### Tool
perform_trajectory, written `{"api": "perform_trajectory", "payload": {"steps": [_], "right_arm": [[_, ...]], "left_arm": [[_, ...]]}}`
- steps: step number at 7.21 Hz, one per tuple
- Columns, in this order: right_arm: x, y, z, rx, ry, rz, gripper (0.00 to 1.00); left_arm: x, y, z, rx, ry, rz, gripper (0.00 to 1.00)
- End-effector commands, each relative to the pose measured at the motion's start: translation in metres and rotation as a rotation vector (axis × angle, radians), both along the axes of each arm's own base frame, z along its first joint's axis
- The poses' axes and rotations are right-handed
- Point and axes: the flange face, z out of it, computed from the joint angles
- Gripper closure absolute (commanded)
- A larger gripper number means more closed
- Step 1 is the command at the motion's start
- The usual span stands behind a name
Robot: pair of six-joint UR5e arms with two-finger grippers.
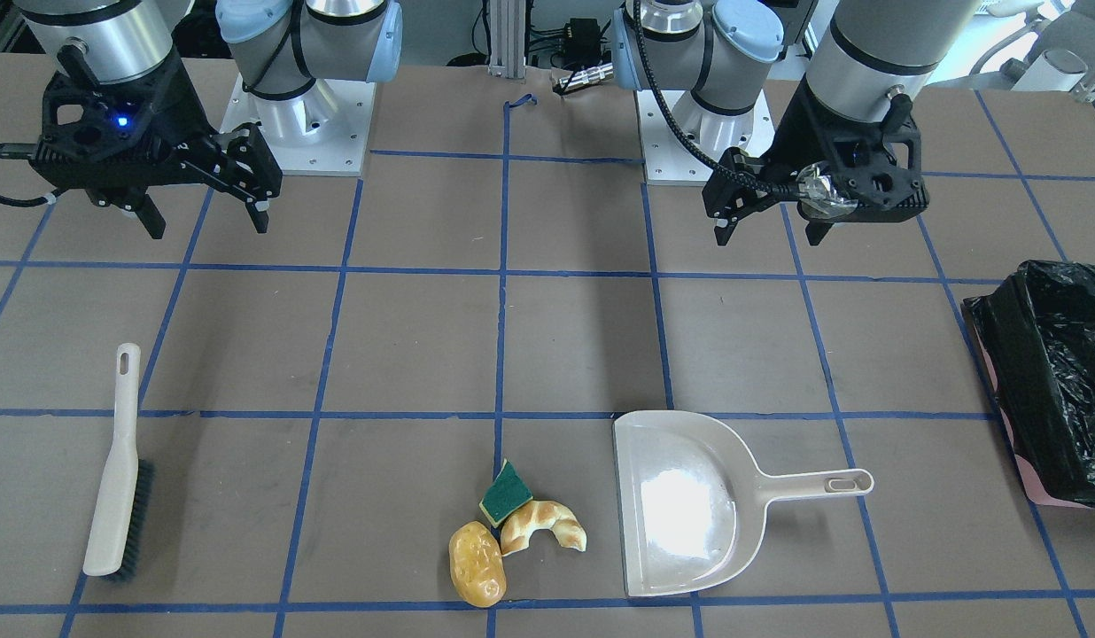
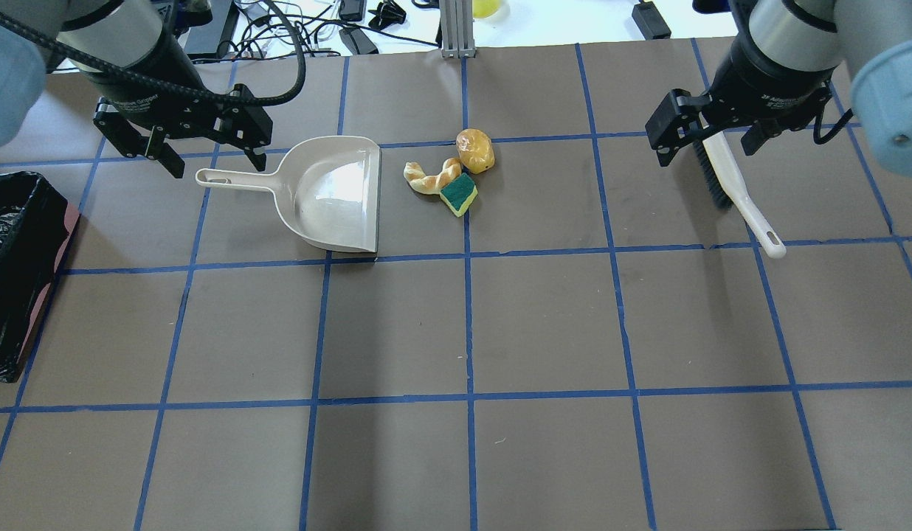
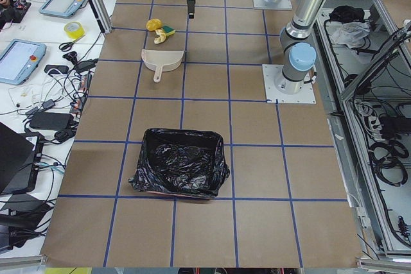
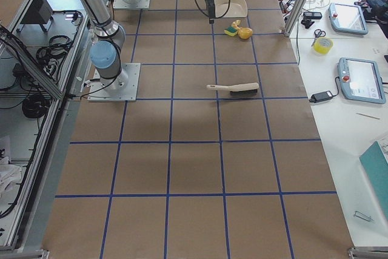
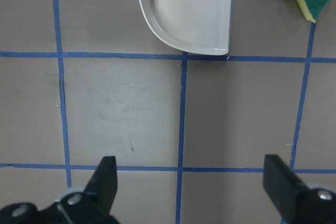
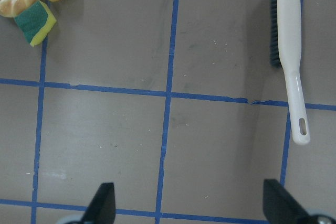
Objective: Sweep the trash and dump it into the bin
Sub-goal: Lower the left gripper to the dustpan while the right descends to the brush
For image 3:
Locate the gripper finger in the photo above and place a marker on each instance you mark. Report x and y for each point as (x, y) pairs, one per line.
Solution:
(191, 8)

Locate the yellow toy potato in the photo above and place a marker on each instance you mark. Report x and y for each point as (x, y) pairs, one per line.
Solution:
(153, 24)

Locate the twisted bread toy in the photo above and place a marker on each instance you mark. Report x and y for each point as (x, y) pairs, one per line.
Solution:
(161, 36)

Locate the beige plastic dustpan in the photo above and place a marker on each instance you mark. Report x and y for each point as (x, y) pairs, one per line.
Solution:
(161, 61)

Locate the green yellow sponge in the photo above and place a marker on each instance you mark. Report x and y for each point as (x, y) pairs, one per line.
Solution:
(168, 30)

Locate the black bag lined bin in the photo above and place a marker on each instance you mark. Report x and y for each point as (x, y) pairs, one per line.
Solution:
(188, 163)

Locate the yellow tape roll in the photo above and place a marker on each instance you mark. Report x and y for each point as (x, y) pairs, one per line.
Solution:
(74, 30)

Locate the blue teach pendant far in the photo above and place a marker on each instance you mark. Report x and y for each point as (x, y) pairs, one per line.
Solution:
(61, 8)

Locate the blue teach pendant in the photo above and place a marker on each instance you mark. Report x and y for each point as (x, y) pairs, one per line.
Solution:
(61, 8)
(19, 60)

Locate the crumpled white cloth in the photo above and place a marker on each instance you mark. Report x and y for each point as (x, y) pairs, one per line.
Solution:
(351, 34)

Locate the blue teach pendant near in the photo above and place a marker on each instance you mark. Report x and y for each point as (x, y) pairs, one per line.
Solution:
(19, 60)

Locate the black power adapter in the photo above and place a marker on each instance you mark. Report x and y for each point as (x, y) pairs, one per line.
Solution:
(50, 121)

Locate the black laptop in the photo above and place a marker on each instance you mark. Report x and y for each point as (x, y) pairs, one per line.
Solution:
(20, 157)

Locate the black handled scissors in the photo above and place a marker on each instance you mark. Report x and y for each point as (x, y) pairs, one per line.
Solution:
(67, 46)

